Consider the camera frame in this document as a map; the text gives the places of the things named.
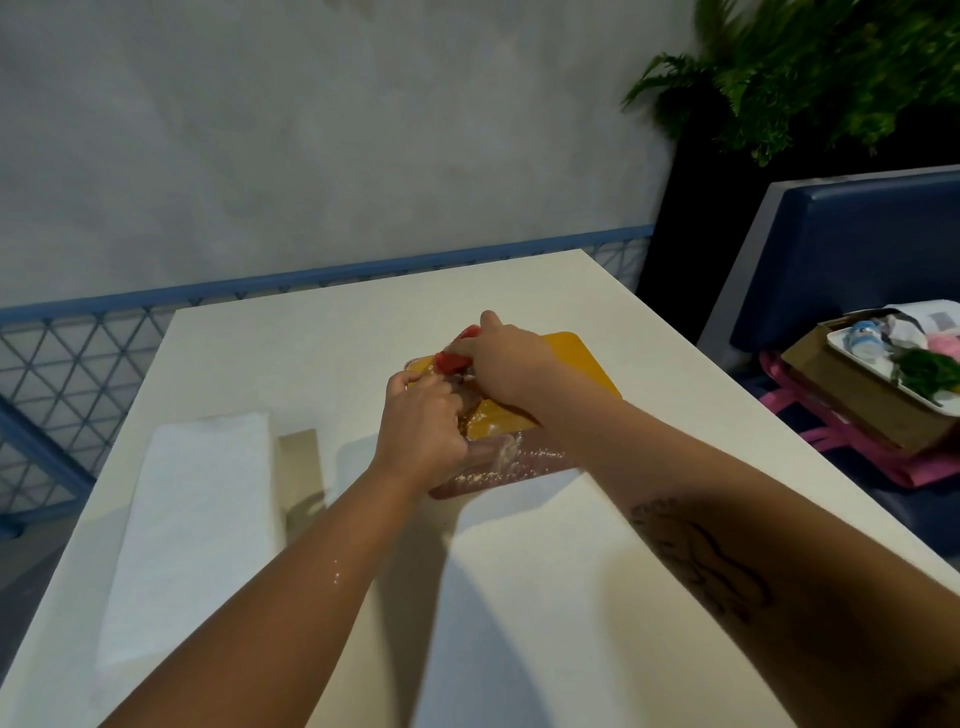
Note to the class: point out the person's left forearm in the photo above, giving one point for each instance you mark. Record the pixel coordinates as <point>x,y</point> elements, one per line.
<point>300,600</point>

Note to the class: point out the beige flat card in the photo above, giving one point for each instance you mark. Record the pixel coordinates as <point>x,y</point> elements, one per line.
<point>301,469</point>

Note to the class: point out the green fern plant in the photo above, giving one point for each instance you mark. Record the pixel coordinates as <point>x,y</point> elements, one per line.
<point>795,67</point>

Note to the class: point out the yellow cutting board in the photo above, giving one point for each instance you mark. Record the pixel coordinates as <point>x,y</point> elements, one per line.
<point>577,360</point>

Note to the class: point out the person's left fingers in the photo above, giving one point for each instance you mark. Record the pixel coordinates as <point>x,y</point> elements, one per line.
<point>426,381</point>

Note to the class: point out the person's right hand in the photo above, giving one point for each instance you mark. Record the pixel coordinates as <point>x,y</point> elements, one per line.
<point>510,367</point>

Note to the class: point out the pink fluffy item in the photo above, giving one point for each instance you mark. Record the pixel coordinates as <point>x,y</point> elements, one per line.
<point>945,346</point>

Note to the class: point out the person's right forearm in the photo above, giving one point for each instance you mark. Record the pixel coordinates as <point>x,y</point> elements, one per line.
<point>735,540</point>

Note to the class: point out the green leafy item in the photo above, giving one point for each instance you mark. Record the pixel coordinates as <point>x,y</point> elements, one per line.
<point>926,373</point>

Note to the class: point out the red plastic tool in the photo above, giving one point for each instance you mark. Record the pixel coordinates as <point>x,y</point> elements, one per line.
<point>454,362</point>

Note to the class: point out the blue and white small toy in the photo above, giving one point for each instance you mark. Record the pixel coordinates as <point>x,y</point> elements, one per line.
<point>864,337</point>

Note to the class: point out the white folded towel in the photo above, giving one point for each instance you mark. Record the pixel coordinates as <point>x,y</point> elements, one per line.
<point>191,540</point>

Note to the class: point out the pink bag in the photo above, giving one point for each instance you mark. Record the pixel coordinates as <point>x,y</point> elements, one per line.
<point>840,439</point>

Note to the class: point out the blue mesh railing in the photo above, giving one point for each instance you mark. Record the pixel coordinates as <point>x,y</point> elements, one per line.
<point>67,360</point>

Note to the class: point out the person's left hand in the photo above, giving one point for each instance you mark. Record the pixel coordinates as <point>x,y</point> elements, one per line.
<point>420,435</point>

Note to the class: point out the white printed paper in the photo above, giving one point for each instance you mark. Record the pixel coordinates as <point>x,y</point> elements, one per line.
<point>934,315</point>

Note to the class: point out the blue upholstered bench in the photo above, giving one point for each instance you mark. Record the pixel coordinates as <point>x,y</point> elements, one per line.
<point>840,255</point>

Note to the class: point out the white tray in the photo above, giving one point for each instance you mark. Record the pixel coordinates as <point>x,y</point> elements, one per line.
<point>870,364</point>

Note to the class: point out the person's right fingers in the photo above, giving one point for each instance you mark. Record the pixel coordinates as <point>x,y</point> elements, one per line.
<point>474,341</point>

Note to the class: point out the brown dough lump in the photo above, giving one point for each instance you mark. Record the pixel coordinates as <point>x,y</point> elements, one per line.
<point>469,401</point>

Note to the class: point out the black planter box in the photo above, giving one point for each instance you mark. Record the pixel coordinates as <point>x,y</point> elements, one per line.
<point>697,225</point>

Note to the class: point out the brown cardboard box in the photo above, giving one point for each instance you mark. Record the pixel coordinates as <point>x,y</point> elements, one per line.
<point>855,397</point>

